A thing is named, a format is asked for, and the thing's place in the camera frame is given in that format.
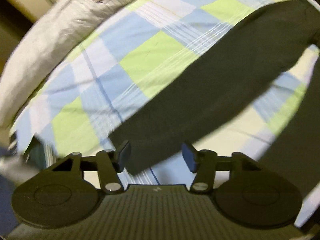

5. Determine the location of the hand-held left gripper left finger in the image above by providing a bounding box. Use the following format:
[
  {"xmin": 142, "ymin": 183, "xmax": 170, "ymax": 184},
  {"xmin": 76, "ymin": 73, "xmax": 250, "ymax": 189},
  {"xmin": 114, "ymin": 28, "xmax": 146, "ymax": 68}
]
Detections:
[{"xmin": 51, "ymin": 141, "xmax": 132, "ymax": 194}]

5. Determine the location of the checked bed sheet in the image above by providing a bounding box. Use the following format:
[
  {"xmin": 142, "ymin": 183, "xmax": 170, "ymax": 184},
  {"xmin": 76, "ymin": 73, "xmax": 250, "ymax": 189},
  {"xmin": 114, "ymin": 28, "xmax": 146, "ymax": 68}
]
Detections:
[{"xmin": 10, "ymin": 0, "xmax": 320, "ymax": 220}]

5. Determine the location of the white striped quilt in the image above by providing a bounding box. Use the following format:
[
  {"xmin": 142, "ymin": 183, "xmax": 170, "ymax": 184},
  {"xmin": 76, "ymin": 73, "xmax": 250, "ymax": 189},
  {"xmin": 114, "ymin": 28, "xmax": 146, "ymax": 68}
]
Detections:
[{"xmin": 0, "ymin": 0, "xmax": 140, "ymax": 130}]

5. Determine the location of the pile of mixed clothes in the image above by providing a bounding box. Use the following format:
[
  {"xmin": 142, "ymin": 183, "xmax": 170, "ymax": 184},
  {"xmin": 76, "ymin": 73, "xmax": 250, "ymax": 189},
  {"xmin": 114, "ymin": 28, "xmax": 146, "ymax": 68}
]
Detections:
[{"xmin": 0, "ymin": 132, "xmax": 54, "ymax": 227}]

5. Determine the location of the dark grey garment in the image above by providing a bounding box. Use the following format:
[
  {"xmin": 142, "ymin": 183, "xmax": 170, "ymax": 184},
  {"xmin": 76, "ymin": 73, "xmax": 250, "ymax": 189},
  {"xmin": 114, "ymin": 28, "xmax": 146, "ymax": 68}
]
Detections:
[{"xmin": 109, "ymin": 0, "xmax": 320, "ymax": 200}]

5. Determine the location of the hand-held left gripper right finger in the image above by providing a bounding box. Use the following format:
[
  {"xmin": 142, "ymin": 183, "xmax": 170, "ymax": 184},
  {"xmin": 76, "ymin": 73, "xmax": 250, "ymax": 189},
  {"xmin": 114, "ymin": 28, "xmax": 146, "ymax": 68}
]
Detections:
[{"xmin": 182, "ymin": 142, "xmax": 262, "ymax": 194}]

